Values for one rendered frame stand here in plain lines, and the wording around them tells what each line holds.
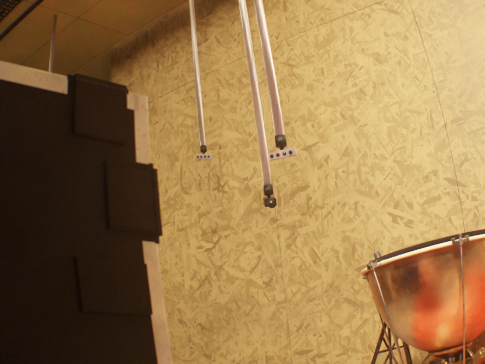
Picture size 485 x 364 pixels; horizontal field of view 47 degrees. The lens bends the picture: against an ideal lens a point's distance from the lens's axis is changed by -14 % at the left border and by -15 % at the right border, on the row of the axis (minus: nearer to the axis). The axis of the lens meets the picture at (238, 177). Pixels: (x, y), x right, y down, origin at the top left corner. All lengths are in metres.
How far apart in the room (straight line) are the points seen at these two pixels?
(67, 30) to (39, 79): 4.27
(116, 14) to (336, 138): 2.19
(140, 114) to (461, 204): 2.49
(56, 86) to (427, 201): 2.70
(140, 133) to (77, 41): 4.39
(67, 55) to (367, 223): 3.22
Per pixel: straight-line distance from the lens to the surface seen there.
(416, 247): 2.13
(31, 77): 0.93
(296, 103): 3.96
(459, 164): 3.36
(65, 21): 5.07
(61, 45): 5.44
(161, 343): 0.96
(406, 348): 2.78
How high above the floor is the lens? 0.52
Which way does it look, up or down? 16 degrees up
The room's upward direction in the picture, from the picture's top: 6 degrees counter-clockwise
